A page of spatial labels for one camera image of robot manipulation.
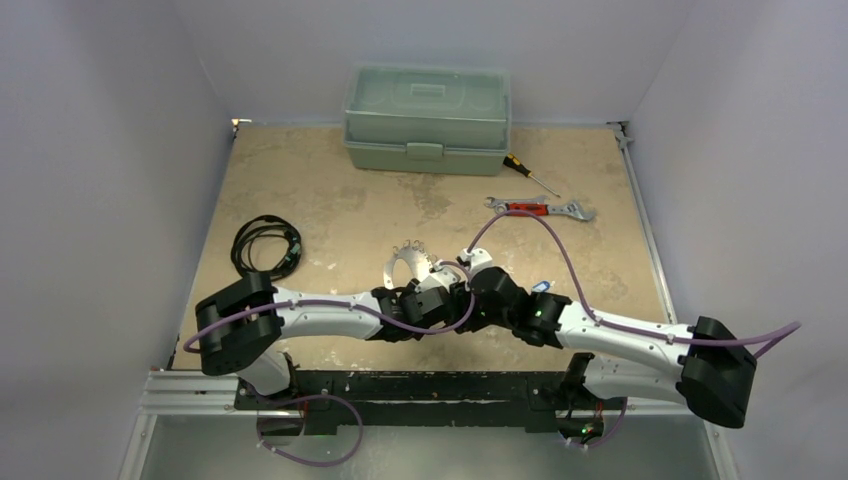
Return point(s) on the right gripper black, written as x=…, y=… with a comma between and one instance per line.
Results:
x=482, y=289

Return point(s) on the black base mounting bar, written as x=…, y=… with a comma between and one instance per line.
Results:
x=536, y=402

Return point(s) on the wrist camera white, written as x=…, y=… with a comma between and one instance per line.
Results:
x=475, y=260
x=444, y=277

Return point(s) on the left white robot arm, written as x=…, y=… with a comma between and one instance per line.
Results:
x=238, y=326

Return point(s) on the black yellow screwdriver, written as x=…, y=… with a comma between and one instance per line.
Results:
x=512, y=162

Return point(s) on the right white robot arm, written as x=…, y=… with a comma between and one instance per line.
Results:
x=702, y=366

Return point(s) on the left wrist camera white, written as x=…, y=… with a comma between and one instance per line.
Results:
x=444, y=277

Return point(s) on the green plastic toolbox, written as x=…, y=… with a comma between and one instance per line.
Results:
x=425, y=119

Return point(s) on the silver open-end wrench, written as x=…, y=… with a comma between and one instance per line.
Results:
x=517, y=200

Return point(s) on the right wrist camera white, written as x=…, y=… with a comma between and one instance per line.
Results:
x=475, y=260

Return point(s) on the red handled adjustable wrench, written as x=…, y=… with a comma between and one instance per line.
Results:
x=570, y=209

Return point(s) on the silver metal key holder plate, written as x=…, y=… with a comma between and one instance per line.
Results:
x=414, y=255

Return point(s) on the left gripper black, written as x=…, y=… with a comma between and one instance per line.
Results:
x=412, y=291

